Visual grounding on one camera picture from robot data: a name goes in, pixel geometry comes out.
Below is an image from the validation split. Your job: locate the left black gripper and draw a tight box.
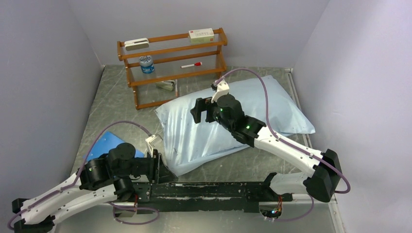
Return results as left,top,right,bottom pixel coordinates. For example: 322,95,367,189
114,149,179,184

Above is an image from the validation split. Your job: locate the light blue pillowcase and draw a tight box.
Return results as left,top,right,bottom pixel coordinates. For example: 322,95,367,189
155,75,316,177

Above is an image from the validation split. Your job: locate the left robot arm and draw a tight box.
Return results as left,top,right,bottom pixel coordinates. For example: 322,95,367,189
8,143,178,233

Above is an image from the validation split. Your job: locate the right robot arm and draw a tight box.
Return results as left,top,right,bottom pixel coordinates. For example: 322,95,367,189
190,94,342,202

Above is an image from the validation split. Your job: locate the small stapler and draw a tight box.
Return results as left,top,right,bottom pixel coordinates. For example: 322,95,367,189
155,80,175,91

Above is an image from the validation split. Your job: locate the red capped white marker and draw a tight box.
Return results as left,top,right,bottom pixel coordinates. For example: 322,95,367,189
181,62,203,68

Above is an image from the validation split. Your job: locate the blue flat board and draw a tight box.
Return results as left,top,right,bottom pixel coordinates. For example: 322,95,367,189
86,132,125,162

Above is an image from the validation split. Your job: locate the wooden shelf rack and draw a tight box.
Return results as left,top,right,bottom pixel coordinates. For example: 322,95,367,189
116,28,228,110

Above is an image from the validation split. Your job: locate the white box with red label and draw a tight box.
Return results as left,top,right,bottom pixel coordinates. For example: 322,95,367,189
189,28,214,44

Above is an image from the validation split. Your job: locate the white eraser block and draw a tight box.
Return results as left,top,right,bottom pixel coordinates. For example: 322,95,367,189
124,38,150,51

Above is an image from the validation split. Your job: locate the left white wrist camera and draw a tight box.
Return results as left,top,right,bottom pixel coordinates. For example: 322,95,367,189
145,134,164,157

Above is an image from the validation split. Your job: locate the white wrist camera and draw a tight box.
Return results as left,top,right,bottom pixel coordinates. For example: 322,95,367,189
145,134,164,157
211,80,229,103

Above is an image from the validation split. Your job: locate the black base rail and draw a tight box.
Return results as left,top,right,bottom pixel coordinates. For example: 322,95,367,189
129,182,293,213

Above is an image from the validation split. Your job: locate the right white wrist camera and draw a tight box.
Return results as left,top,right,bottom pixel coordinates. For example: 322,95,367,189
211,80,229,103

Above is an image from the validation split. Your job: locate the aluminium table edge rail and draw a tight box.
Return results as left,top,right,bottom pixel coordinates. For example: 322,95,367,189
285,68,345,233

